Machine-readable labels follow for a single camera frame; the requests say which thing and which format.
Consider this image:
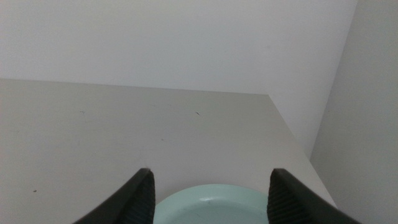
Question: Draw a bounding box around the mint green shallow bowl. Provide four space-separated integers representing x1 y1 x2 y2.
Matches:
152 184 270 224

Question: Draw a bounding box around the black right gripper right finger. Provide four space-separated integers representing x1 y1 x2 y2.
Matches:
266 168 363 224

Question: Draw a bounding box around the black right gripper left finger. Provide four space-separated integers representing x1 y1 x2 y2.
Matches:
73 168 156 224

